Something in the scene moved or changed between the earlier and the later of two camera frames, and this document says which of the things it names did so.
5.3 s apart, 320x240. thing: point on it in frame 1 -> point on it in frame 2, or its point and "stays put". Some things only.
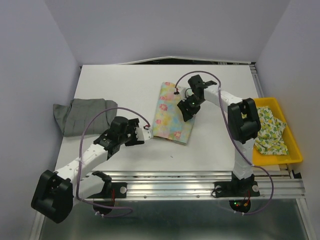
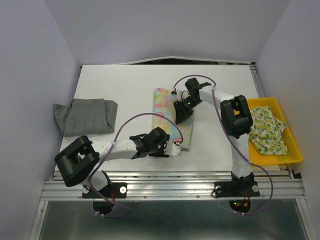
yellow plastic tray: (294, 155) stays put
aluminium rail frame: (275, 185) stays put
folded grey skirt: (73, 119) stays put
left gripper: (132, 123) -> (160, 153)
